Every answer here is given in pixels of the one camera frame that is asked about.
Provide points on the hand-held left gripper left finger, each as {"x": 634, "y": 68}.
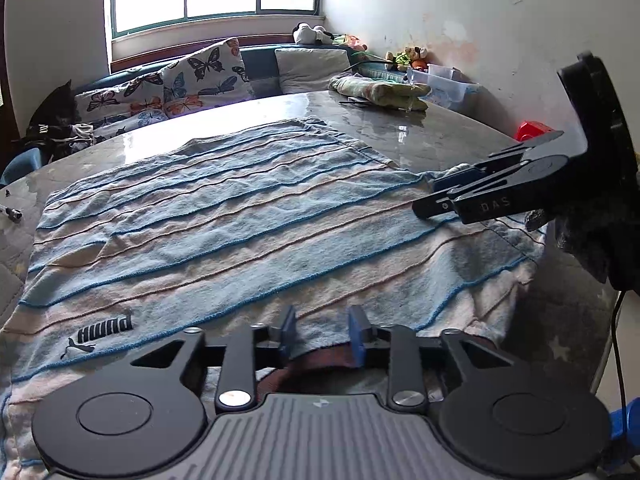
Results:
{"x": 286, "y": 332}

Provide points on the red plastic object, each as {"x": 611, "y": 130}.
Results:
{"x": 532, "y": 131}

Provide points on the blue plastic object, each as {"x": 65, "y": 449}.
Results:
{"x": 625, "y": 430}

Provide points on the person's right hand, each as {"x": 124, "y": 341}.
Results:
{"x": 582, "y": 235}

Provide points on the blue sofa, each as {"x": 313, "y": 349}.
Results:
{"x": 262, "y": 67}

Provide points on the flat butterfly print cushion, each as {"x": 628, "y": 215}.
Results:
{"x": 135, "y": 122}

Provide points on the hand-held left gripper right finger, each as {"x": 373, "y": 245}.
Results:
{"x": 357, "y": 337}

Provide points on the brown plush toy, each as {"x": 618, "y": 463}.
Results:
{"x": 407, "y": 57}

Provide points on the grey pillow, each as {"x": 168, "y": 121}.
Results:
{"x": 310, "y": 67}

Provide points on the blue striped towel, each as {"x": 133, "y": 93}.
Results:
{"x": 250, "y": 220}

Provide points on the white black plush toy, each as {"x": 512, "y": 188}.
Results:
{"x": 310, "y": 32}

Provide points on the large butterfly print cushion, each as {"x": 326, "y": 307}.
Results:
{"x": 210, "y": 75}

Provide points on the green yellow cloth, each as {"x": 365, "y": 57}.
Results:
{"x": 380, "y": 92}

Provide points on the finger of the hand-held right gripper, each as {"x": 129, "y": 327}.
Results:
{"x": 500, "y": 195}
{"x": 525, "y": 150}

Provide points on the black bag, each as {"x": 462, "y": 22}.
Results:
{"x": 52, "y": 115}

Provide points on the pink green plush toy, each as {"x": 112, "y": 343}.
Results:
{"x": 350, "y": 42}

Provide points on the clear plastic box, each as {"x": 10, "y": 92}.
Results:
{"x": 445, "y": 85}

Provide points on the pale crumpled garment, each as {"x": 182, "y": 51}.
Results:
{"x": 82, "y": 135}

